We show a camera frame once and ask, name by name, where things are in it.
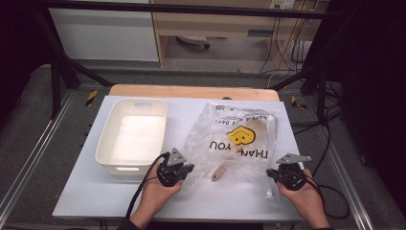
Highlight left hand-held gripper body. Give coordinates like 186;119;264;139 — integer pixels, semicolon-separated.
156;147;190;188

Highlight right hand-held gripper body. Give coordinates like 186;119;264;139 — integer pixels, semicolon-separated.
276;152;312;192

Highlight clear plastic bag yellow face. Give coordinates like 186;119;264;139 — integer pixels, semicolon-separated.
182;102;280;203

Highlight wooden spoon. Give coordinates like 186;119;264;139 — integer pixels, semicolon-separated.
210;118;269;183

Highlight white plastic bin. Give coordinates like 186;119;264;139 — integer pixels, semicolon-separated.
95;98;169;176

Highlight person's left hand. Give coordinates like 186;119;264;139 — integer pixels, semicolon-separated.
137;168;184;221

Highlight person's right hand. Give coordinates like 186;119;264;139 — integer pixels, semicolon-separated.
277;169;326;221

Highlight wooden board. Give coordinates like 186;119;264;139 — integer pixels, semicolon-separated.
108;83;281;103

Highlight white board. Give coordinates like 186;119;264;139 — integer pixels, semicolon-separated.
52;95;305;223

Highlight black metal stand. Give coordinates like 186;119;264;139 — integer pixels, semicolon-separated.
32;9;114;119
271;60;329;124

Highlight black curtain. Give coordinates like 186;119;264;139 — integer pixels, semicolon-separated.
305;0;406;205
0;0;56;126

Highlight grey chair base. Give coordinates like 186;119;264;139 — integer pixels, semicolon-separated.
176;34;211;50

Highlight wooden desk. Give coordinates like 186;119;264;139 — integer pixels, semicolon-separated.
149;0;329;68

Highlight white cabinet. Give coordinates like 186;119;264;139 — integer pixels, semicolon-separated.
49;8;160;62

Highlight black metal crossbar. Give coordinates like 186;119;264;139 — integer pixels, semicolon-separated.
34;0;329;19

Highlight white power strip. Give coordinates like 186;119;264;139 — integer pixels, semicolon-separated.
269;0;296;11

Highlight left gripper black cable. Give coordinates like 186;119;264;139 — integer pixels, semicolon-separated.
124;152;170;219

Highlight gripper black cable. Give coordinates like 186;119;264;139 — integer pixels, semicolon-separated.
124;152;170;219
301;173;351;220

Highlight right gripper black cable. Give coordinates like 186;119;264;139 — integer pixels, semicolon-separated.
301;173;351;220

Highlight black floor cables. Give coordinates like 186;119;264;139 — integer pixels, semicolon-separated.
290;104;343;135

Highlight aluminium rail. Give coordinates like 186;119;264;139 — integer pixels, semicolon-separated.
314;127;374;230
0;90;76;209

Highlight bundle of hanging cables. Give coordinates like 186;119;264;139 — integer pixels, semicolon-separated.
259;12;315;76

